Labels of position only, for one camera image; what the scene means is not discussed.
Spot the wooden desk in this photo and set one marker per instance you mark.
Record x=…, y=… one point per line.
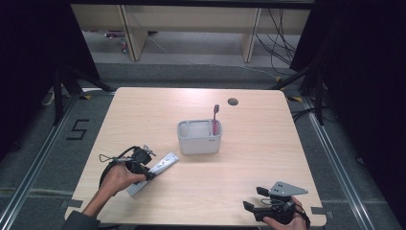
x=191, y=17

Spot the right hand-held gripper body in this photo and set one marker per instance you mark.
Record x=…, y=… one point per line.
x=281, y=207

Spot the grey toothbrush holder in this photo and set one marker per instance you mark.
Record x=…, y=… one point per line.
x=199, y=142

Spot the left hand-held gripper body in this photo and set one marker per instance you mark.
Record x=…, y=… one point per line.
x=139, y=158

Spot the metal floor rail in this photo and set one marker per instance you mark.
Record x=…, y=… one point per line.
x=338, y=172
x=35, y=166

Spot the white remote-like object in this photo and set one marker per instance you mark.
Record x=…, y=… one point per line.
x=162, y=164

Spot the person's left hand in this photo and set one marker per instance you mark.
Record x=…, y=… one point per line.
x=118, y=180

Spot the person's right hand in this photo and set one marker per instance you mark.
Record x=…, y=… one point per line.
x=297, y=223

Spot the dark sleeve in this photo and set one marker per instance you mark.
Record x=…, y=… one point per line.
x=79, y=222

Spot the pink toothbrush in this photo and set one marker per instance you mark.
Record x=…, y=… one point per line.
x=216, y=111

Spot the black curtain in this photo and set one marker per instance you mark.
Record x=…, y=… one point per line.
x=367, y=80
x=32, y=64

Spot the black metal stand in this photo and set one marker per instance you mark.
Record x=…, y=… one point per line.
x=58, y=96
x=319, y=96

